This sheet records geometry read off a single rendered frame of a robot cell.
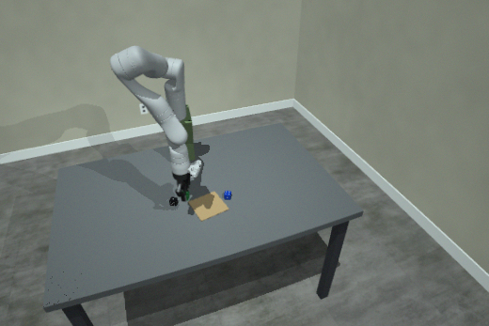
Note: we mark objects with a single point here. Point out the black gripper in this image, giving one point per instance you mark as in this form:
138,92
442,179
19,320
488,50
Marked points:
184,181

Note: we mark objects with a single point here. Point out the beige square mat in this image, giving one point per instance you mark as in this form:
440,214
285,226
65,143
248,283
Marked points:
208,206

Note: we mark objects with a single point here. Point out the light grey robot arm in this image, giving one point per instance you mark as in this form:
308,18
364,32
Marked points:
135,61

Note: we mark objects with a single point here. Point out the black die with white pips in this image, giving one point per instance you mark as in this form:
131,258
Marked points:
173,201

